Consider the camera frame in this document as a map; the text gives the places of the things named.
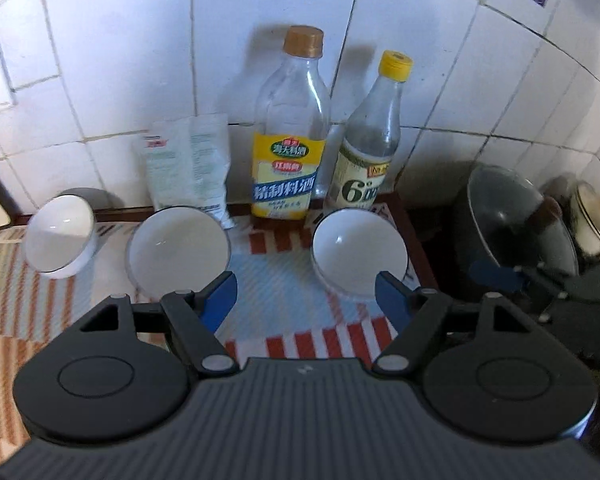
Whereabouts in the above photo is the white ribbed bowl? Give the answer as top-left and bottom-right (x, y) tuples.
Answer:
(126, 206), (232, 306)
(25, 195), (99, 279)
(312, 208), (409, 302)

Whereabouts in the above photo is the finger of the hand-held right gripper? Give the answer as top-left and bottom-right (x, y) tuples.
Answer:
(469, 259), (548, 293)

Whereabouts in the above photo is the brown cap cooking wine bottle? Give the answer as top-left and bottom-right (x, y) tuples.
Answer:
(251, 26), (332, 221)

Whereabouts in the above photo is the black wok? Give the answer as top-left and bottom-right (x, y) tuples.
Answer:
(450, 162), (581, 301)

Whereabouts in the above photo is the striped table mat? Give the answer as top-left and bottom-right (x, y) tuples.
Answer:
(0, 200), (438, 441)

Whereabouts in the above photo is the white plastic packet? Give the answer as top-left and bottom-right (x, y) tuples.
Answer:
(132, 114), (236, 228)

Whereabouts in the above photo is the yellow cap vinegar bottle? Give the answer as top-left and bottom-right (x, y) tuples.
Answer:
(324, 50), (414, 216)

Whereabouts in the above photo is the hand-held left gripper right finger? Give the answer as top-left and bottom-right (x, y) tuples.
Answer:
(372, 271), (536, 375)

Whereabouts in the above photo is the black gas stove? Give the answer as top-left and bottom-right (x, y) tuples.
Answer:
(405, 195), (600, 461)

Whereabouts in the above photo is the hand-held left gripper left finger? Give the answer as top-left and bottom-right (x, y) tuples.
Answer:
(80, 271), (241, 376)

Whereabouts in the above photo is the cream enamel pot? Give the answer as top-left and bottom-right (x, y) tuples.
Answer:
(570, 180), (600, 268)

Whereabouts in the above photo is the glass wok lid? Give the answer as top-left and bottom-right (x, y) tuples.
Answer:
(467, 165), (579, 278)

